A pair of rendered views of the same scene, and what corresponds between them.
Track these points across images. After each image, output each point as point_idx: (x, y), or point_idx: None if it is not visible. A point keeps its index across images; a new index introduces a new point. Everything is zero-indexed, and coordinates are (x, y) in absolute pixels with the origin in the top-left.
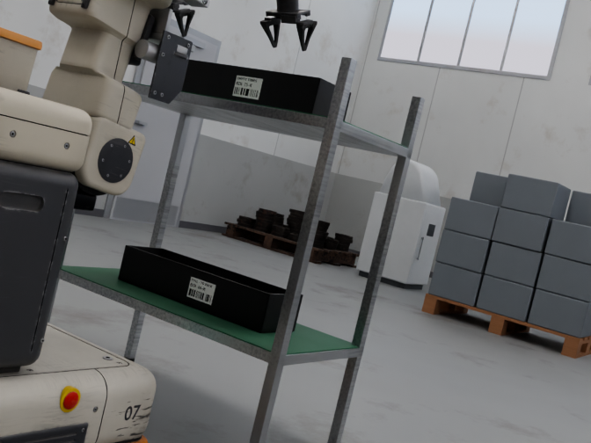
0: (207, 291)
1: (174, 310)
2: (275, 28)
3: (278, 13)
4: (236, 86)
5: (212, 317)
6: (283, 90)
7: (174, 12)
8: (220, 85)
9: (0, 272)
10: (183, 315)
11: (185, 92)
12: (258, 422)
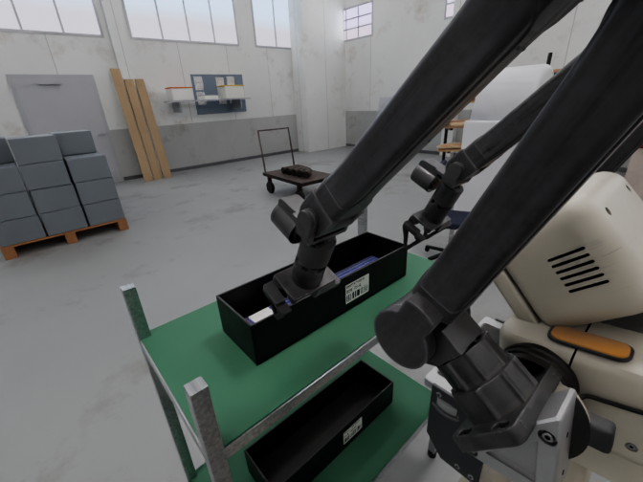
0: (357, 425)
1: (378, 460)
2: (407, 233)
3: (439, 226)
4: (347, 295)
5: (373, 430)
6: (386, 271)
7: (334, 287)
8: (331, 305)
9: None
10: (388, 453)
11: (362, 346)
12: None
